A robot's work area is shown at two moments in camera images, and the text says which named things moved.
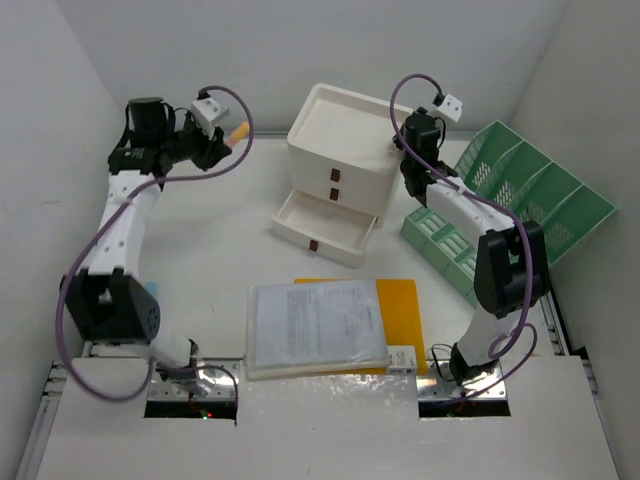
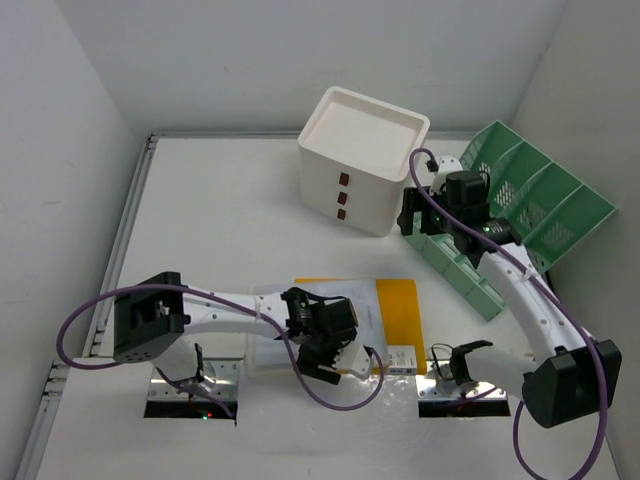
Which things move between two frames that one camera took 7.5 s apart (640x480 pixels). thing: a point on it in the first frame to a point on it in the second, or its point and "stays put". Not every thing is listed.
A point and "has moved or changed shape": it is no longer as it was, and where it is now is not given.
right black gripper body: [404, 165] to [433, 224]
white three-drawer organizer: [343, 148] has moved or changed shape
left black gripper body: [194, 143] to [332, 342]
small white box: [402, 359] stays put
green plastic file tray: [530, 187] stays put
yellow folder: [400, 304] stays put
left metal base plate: [214, 383] stays put
